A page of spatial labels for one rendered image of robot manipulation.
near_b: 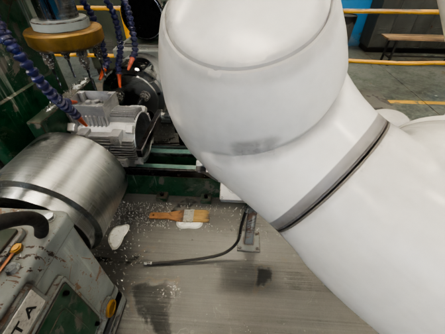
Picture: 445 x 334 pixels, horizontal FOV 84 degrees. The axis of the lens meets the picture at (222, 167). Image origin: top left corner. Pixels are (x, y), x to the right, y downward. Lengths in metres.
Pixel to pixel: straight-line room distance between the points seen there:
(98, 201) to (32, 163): 0.14
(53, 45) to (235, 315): 0.77
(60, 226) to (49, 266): 0.06
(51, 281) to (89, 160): 0.25
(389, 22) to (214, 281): 5.62
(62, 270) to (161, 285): 0.32
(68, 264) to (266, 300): 0.47
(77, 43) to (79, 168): 0.31
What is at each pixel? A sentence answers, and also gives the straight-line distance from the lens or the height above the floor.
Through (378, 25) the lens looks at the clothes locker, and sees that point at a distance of 5.87.
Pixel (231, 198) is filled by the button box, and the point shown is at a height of 1.05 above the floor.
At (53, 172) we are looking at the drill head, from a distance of 0.58.
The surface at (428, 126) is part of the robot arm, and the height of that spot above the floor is 1.40.
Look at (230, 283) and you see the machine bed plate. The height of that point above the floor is 0.80.
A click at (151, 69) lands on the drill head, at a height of 1.14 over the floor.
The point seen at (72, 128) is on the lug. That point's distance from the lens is 0.87.
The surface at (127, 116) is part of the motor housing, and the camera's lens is 0.81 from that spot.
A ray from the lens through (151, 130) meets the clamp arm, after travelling 0.86.
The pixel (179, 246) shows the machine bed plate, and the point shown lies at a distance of 0.80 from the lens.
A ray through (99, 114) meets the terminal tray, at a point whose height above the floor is 1.12.
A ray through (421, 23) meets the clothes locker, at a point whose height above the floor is 0.52.
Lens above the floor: 1.48
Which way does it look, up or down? 41 degrees down
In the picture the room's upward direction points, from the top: straight up
